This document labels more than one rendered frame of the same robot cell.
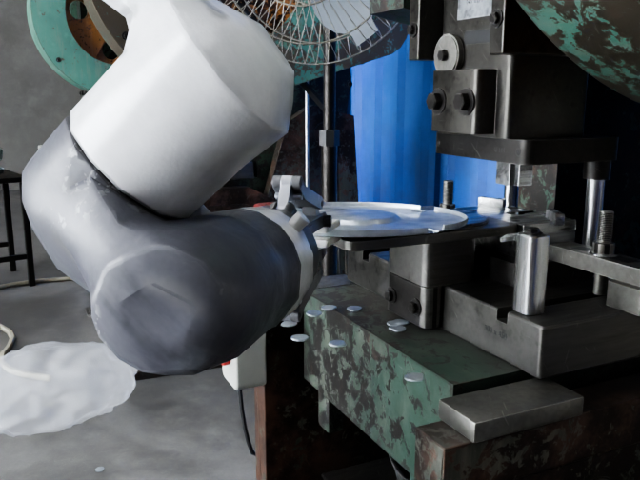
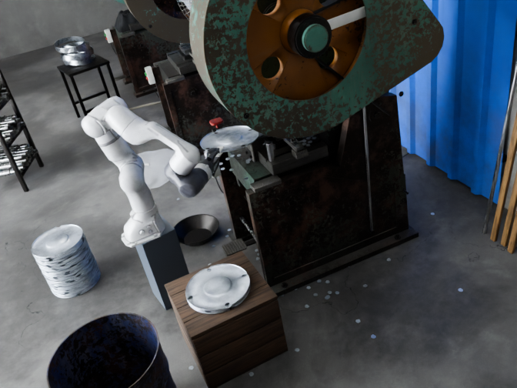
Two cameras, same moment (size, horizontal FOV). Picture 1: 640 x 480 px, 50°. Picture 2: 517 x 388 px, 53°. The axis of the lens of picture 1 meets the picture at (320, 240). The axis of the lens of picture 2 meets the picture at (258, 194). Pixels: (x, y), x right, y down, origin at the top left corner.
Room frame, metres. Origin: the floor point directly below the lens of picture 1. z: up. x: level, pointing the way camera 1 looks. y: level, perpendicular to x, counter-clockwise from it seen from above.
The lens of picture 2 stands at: (-1.42, -0.47, 1.92)
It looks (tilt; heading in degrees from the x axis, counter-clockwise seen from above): 33 degrees down; 9
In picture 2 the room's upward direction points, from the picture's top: 11 degrees counter-clockwise
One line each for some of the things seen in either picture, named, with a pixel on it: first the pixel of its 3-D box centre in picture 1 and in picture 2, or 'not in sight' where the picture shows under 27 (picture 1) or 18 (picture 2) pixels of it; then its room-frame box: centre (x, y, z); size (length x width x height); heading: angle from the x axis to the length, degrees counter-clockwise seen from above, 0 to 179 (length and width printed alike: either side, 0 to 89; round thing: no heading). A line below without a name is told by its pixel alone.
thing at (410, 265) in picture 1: (408, 270); (248, 146); (0.89, -0.12, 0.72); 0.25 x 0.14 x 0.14; 115
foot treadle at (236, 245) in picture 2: not in sight; (273, 234); (0.90, -0.15, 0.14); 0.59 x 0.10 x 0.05; 115
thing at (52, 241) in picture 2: not in sight; (57, 240); (0.84, 1.05, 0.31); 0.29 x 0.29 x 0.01
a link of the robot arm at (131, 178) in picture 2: not in sight; (135, 188); (0.61, 0.41, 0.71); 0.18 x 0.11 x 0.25; 11
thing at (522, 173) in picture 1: (511, 170); not in sight; (0.96, -0.27, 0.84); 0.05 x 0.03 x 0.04; 25
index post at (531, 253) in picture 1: (530, 270); (270, 151); (0.75, -0.24, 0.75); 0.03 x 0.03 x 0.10; 25
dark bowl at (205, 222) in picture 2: not in sight; (196, 232); (1.14, 0.35, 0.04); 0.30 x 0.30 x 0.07
